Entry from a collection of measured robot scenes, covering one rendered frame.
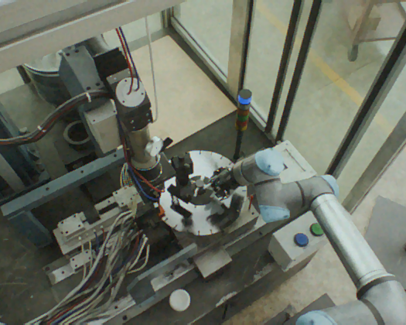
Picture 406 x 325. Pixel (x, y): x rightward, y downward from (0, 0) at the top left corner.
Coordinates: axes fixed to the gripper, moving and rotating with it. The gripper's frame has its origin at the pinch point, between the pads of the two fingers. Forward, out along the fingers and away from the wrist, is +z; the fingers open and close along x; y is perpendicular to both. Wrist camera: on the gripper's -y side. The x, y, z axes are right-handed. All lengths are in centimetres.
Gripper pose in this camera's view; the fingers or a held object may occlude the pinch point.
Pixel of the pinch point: (212, 185)
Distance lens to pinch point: 135.9
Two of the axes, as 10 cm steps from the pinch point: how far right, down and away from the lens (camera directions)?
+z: -5.1, 2.8, 8.1
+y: -6.0, 5.6, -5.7
